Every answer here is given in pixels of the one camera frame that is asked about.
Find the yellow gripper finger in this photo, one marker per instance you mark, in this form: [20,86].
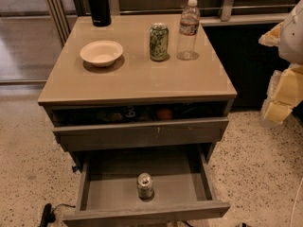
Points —
[272,37]
[285,92]

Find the silver 7up can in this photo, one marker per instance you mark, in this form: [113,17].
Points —
[144,185]

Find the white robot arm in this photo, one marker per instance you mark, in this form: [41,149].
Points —
[291,43]

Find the green soda can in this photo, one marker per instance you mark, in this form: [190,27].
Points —
[159,40]

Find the orange fruit in drawer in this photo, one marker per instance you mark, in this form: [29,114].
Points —
[164,114]

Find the grey drawer cabinet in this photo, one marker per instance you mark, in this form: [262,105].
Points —
[135,79]

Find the grey middle drawer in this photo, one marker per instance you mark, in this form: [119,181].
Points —
[123,187]

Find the grey drawer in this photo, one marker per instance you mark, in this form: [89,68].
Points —
[123,187]
[195,123]

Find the grey top drawer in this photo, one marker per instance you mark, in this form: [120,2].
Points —
[195,123]

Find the clear plastic water bottle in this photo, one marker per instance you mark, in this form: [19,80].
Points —
[188,30]

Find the white paper bowl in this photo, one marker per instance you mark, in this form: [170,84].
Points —
[101,53]

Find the black insulated flask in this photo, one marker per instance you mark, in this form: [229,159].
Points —
[100,12]

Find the black snack bag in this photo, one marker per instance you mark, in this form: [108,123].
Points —
[123,114]

